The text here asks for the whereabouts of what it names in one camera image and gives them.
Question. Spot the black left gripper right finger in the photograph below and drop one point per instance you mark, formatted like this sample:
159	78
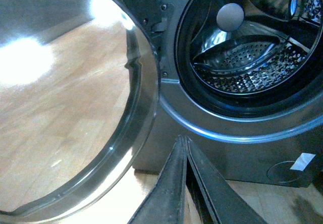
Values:
214	199

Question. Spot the round washing machine door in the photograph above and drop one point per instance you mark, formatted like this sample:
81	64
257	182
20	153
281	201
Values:
79	90

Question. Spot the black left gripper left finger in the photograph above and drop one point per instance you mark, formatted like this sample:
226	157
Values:
165	202

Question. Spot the white tape on washer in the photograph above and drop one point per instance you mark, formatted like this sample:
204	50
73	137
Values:
302	161

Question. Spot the grey front-load washing machine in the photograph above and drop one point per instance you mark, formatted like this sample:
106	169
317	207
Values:
250	98

